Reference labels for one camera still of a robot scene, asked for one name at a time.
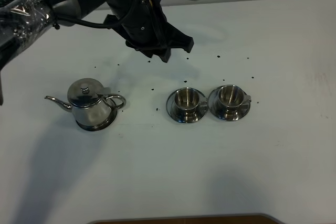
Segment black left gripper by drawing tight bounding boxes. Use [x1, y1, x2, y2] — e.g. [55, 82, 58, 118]
[103, 0, 194, 63]

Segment stainless steel teapot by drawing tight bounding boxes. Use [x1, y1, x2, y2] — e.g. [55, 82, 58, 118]
[45, 78, 127, 126]

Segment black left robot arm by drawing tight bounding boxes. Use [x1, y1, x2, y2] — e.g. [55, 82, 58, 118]
[1, 0, 194, 67]

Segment left stainless steel teacup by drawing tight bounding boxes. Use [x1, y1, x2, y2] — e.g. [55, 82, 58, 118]
[173, 88, 208, 120]

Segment stainless steel teacup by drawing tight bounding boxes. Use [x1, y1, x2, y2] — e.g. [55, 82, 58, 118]
[217, 85, 251, 116]
[173, 88, 208, 120]

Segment right stainless steel teacup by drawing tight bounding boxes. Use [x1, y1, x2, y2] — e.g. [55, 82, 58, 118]
[217, 85, 251, 116]

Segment round steel teapot saucer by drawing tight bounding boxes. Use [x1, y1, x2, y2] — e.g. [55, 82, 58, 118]
[76, 110, 118, 132]

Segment left steel cup saucer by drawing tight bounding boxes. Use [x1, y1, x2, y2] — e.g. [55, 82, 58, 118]
[165, 87, 208, 124]

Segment steel cup saucer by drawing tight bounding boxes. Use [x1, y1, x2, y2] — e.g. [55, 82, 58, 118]
[208, 86, 251, 122]
[165, 87, 208, 124]

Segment right steel cup saucer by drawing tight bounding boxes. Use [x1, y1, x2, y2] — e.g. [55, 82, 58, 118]
[208, 86, 251, 122]

